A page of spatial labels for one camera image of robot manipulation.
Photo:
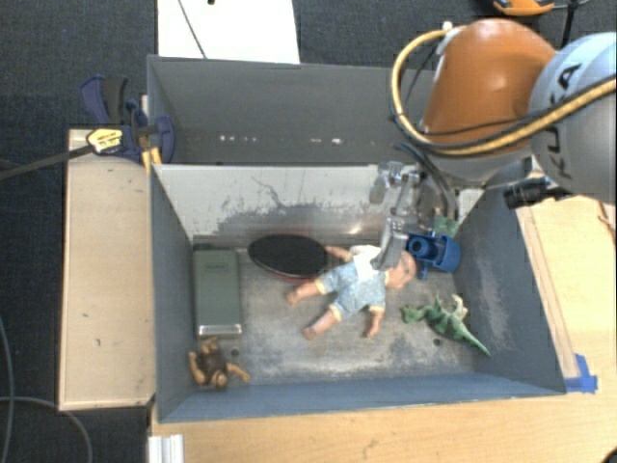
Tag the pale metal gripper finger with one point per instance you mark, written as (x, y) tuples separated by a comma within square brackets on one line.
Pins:
[(393, 249)]

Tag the blue plastic cup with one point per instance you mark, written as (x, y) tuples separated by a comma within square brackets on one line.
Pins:
[(441, 253)]

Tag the baby doll in blue clothes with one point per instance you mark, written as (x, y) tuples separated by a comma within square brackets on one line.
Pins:
[(354, 290)]

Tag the green toy dinosaur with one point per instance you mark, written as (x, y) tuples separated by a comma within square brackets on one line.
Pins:
[(450, 323)]

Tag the grey metal bin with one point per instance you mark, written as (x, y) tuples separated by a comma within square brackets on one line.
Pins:
[(299, 345)]

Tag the dark green flat block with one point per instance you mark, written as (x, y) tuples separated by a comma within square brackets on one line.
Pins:
[(217, 290)]

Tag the brown toy monkey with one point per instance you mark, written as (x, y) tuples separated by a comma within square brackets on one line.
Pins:
[(212, 367)]

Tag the pale wood flat board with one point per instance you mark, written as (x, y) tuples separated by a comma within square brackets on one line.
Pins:
[(108, 278)]

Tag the black cylinder on white bracket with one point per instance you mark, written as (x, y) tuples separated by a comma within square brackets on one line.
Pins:
[(530, 193)]

